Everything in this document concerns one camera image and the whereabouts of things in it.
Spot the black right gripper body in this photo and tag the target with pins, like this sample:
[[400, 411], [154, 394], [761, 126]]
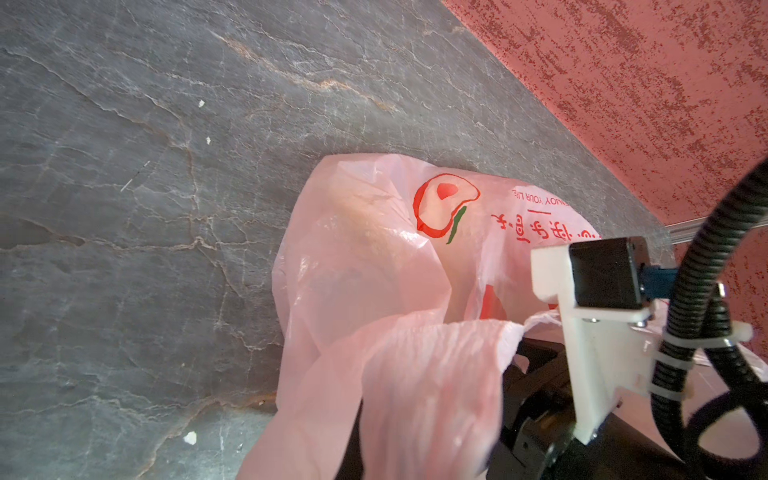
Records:
[[537, 438]]

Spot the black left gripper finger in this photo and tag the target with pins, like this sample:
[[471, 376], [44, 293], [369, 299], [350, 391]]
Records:
[[352, 467]]

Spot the pink plastic bag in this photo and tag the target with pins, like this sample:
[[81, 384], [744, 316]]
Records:
[[407, 288]]

